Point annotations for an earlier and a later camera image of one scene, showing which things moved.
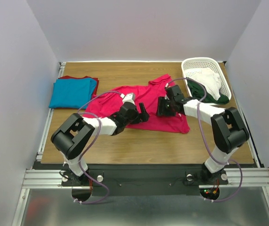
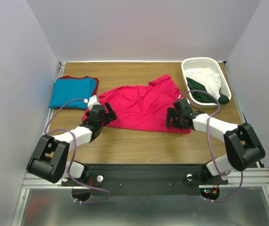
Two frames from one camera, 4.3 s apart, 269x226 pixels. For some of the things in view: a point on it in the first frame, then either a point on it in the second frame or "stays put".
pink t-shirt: [106, 101] stays put
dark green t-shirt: [197, 91] stays put
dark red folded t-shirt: [96, 79] stays put
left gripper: [142, 117] -> [111, 116]
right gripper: [162, 107] -> [175, 117]
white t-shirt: [211, 81] stays put
